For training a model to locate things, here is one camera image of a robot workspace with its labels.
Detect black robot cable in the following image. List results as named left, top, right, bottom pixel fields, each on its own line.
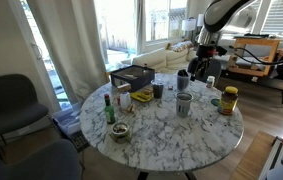
left=229, top=45, right=283, bottom=67

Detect small bowl with contents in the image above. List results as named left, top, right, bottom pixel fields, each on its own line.
left=110, top=121, right=131, bottom=145

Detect green glass bottle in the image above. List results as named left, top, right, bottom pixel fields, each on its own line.
left=103, top=93, right=116, bottom=125

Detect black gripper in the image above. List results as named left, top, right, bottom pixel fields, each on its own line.
left=189, top=44, right=228, bottom=82

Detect small wooden pieces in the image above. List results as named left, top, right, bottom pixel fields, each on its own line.
left=125, top=103, right=137, bottom=115

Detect beige curtain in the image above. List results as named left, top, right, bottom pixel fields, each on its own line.
left=26, top=0, right=109, bottom=104

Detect dark grey upholstered chair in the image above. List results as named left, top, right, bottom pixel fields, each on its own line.
left=0, top=73, right=51, bottom=149

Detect wooden side table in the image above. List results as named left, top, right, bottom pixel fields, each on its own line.
left=226, top=35, right=283, bottom=77

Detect white pill bottle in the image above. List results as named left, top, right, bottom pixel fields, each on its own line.
left=205, top=75, right=216, bottom=89

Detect cream sofa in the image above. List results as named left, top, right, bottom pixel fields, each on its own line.
left=120, top=41, right=199, bottom=74

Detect clear plastic storage bin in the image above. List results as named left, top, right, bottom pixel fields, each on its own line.
left=51, top=102, right=91, bottom=154

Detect grey-blue upholstered chair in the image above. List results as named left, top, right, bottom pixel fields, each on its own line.
left=0, top=138, right=83, bottom=180
left=186, top=57, right=223, bottom=85

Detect patterned throw pillow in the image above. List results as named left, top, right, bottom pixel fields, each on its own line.
left=170, top=40, right=194, bottom=53

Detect white lamp shade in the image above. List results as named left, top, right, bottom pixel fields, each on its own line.
left=181, top=17, right=197, bottom=33
left=196, top=13, right=205, bottom=28

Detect black plastic object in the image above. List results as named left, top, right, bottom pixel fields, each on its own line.
left=177, top=68, right=190, bottom=79

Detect amber vitamin bottle yellow lid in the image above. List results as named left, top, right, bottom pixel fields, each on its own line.
left=217, top=85, right=240, bottom=116

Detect white plastic bottle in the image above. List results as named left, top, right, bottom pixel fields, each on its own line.
left=119, top=91, right=132, bottom=111

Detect light wooden bench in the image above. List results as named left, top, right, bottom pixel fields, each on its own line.
left=228, top=130, right=277, bottom=180

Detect navy blue open box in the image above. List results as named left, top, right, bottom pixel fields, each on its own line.
left=109, top=64, right=156, bottom=93

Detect low black bench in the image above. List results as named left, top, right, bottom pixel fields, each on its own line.
left=220, top=69, right=283, bottom=106

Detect metallic cup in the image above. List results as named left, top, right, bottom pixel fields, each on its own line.
left=175, top=92, right=194, bottom=118

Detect small wooden block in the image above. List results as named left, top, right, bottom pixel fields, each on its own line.
left=116, top=83, right=132, bottom=93

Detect black table base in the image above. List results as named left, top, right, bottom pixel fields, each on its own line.
left=135, top=170, right=199, bottom=180

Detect clear plastic cup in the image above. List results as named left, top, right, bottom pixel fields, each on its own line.
left=176, top=70, right=191, bottom=92

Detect yellow thank you card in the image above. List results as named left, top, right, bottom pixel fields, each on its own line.
left=130, top=91, right=153, bottom=103

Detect dark filled plastic cup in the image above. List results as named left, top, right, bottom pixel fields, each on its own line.
left=150, top=79, right=165, bottom=100

